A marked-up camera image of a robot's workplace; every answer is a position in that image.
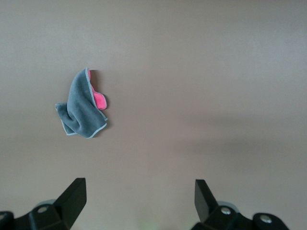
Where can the grey and pink towel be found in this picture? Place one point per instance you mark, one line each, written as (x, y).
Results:
(79, 107)

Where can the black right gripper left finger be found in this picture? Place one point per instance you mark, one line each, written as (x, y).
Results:
(69, 203)

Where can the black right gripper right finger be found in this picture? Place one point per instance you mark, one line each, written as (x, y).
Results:
(204, 203)

